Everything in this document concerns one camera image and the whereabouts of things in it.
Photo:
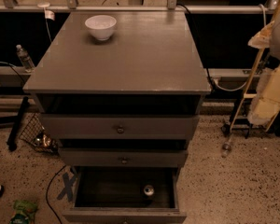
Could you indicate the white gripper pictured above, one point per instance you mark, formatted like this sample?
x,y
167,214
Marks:
x,y
267,98

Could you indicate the silver redbull can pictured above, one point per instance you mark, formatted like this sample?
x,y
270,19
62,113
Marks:
x,y
148,190

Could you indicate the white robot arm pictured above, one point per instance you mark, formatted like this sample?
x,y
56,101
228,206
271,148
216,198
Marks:
x,y
275,40

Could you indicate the grey drawer cabinet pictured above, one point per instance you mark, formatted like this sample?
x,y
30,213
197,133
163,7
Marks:
x,y
148,68

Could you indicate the grey bottom drawer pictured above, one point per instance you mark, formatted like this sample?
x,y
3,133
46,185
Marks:
x,y
114,195

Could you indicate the grey drawer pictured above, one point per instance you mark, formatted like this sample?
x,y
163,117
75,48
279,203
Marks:
x,y
114,195
123,152
91,127

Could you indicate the grey middle drawer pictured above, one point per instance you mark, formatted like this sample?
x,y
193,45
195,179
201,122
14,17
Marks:
x,y
123,152

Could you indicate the grey top drawer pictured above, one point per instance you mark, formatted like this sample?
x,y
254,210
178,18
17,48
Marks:
x,y
91,127

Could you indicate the plastic bottle on floor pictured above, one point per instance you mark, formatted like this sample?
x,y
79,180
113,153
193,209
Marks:
x,y
227,147

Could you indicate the white ceramic bowl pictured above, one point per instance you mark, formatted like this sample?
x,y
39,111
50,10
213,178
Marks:
x,y
101,27

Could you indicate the clear plastic water bottle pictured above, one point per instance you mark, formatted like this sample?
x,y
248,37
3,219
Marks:
x,y
25,59

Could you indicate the grey tape cross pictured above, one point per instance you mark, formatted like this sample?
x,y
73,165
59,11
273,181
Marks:
x,y
68,182

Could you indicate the black tripod leg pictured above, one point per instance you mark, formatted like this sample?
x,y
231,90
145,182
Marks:
x,y
15,121

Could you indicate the green snack bag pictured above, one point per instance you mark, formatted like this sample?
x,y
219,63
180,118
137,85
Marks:
x,y
24,212

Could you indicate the white tag with cord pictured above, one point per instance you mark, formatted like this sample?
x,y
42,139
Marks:
x,y
49,15

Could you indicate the wire mesh basket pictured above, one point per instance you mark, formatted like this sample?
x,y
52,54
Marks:
x,y
35,135

